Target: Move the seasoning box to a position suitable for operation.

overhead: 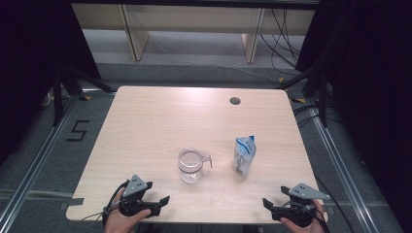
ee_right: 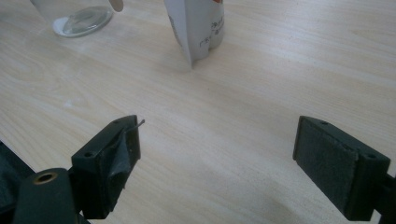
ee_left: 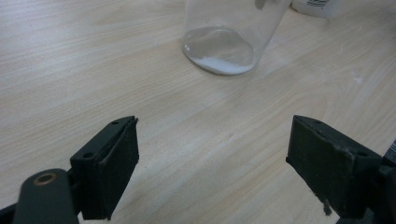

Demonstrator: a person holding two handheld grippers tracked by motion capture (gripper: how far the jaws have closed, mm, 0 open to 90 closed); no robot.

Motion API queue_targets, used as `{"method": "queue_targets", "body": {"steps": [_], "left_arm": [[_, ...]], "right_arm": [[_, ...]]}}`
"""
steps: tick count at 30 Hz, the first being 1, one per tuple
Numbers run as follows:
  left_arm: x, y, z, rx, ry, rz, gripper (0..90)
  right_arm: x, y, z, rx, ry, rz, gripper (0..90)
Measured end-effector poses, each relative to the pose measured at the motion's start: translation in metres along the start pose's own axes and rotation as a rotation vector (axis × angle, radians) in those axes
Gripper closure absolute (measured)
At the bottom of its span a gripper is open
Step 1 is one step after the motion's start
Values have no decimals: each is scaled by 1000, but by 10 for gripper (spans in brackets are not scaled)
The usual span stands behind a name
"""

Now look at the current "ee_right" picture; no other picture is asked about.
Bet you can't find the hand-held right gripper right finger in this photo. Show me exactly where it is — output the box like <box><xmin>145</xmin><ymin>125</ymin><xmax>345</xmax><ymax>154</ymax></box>
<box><xmin>292</xmin><ymin>115</ymin><xmax>391</xmax><ymax>222</ymax></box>

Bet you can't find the white blue milk pouch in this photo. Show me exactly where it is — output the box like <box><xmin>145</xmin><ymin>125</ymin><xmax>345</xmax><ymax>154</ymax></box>
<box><xmin>163</xmin><ymin>0</ymin><xmax>226</xmax><ymax>68</ymax></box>

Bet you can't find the clear glass cup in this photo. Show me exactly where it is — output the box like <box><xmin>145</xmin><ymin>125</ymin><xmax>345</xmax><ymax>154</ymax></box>
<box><xmin>29</xmin><ymin>0</ymin><xmax>115</xmax><ymax>39</ymax></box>

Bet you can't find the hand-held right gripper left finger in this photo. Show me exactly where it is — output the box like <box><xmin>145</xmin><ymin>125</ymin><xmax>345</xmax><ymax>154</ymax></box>
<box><xmin>70</xmin><ymin>115</ymin><xmax>146</xmax><ymax>220</ymax></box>

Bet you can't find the clear plastic spoon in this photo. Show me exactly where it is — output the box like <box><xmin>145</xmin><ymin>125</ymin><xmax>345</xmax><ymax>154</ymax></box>
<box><xmin>108</xmin><ymin>0</ymin><xmax>124</xmax><ymax>13</ymax></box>

